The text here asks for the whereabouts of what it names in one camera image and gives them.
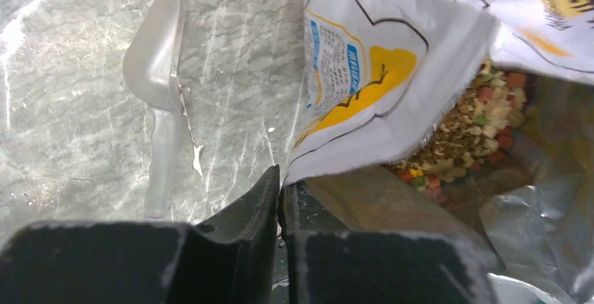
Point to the pet food kibble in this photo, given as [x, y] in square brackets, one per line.
[473, 138]

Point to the pet food bag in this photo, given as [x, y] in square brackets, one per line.
[382, 74]

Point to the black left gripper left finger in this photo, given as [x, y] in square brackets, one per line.
[227, 258]

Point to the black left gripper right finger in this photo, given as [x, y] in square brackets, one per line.
[366, 236]

